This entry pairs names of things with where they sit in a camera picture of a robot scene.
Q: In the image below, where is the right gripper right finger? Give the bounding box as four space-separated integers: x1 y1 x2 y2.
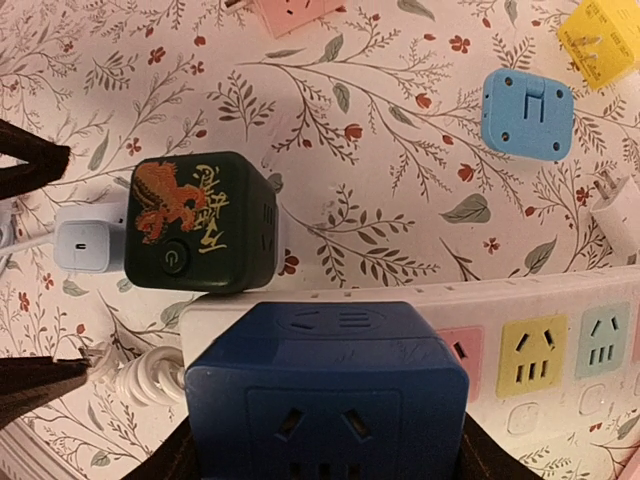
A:
462 413 541 480

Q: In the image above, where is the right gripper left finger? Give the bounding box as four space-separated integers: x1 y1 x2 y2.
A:
123 417 200 480

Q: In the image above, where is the small white charger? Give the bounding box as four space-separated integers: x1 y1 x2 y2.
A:
590 170 639 265

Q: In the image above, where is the pink cube plug adapter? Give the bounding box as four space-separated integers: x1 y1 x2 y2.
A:
222 0 347 40

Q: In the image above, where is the white power strip cable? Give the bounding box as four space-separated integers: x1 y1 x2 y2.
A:
74 342 189 406

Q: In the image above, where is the dark green cube socket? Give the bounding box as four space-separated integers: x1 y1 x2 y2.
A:
124 151 279 295

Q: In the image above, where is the dark blue cube socket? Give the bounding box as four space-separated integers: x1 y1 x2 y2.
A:
186 302 469 479

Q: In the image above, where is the light blue cube adapter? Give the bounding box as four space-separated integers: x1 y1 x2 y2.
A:
481 68 574 162

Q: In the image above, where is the yellow cube plug adapter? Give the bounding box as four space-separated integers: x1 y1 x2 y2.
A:
557 0 639 90

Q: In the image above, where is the white long power strip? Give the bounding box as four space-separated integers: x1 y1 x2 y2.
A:
180 265 639 479

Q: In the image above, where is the light blue charger plug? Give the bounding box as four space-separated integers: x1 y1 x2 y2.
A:
53 203 127 274

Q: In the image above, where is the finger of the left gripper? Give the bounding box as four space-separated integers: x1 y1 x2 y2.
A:
1 120 71 200
0 357 89 429

